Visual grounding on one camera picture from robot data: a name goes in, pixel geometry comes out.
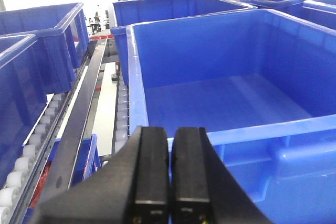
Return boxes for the white roller track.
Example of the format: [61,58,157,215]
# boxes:
[1,93,69,223]

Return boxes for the blue bin left near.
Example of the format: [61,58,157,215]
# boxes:
[0,33,50,189]

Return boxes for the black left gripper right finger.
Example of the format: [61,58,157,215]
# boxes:
[171,127,271,223]

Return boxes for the blue bin behind front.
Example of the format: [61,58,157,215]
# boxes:
[110,0,256,85]

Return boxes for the dark metal rack rail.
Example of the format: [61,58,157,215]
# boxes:
[36,39,107,207]

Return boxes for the blue bin left far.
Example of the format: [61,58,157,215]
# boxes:
[1,3,89,94]

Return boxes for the large blue bin front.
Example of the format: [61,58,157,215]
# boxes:
[127,9,335,223]

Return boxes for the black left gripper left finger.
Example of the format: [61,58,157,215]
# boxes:
[30,126,169,223]

